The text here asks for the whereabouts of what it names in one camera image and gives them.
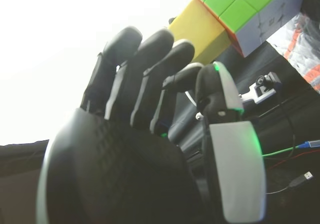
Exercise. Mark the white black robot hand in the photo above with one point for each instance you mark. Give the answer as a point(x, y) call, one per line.
point(112, 164)

